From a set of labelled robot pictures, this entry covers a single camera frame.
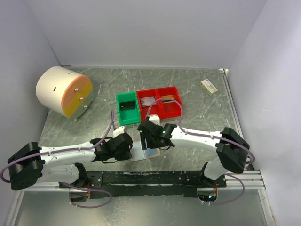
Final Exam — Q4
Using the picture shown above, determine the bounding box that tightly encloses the red bin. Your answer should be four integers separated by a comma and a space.
137, 89, 163, 121
158, 86, 182, 119

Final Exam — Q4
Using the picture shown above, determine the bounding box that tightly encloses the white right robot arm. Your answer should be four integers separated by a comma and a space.
138, 117, 250, 187

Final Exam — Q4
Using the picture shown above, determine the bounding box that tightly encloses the red bin middle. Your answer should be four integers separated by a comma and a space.
137, 89, 163, 121

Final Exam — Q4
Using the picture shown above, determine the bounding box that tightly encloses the green plastic bin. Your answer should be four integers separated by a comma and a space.
116, 92, 141, 126

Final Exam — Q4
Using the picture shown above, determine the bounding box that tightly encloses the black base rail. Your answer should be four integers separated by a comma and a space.
71, 171, 226, 197

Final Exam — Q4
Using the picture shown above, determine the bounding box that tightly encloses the small white cardboard box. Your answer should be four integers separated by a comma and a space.
200, 79, 218, 96

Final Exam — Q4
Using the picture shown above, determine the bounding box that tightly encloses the red bin right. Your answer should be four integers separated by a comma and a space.
158, 86, 182, 119

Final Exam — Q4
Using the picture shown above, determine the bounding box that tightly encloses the white cylinder with orange face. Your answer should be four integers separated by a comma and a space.
36, 66, 93, 119

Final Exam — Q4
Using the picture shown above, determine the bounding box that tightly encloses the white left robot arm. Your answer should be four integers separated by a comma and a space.
8, 132, 133, 191

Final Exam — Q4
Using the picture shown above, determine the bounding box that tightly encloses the tan card holder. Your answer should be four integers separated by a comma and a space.
130, 142, 161, 162

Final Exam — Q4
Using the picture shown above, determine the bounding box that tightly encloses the black credit card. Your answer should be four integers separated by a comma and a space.
119, 100, 136, 111

